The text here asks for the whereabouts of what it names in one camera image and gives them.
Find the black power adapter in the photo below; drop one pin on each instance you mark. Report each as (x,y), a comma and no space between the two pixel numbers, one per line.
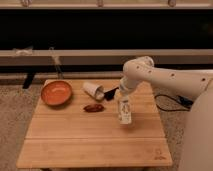
(185,101)

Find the black rectangular block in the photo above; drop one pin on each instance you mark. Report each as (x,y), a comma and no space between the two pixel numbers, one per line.
(109,95)

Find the brown dried fruit piece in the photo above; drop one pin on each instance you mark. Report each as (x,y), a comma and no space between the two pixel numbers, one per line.
(94,108)

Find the white plastic bottle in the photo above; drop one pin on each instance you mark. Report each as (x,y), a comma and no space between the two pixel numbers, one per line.
(124,111)

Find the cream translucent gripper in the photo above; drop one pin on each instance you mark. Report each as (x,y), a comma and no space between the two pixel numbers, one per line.
(120,95)

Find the orange bowl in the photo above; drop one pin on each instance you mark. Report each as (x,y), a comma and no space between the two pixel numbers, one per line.
(56,93)

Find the black bracket leg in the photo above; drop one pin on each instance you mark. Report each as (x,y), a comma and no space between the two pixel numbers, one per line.
(28,80)

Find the grey metal rail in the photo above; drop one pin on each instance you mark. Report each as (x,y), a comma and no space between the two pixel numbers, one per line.
(105,57)

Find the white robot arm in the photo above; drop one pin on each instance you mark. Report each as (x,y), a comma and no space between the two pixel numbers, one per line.
(197,148)

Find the white paper cup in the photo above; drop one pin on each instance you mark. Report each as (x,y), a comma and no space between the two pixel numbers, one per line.
(94,90)

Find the wooden table board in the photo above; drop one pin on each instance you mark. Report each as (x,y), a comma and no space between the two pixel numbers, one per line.
(69,137)

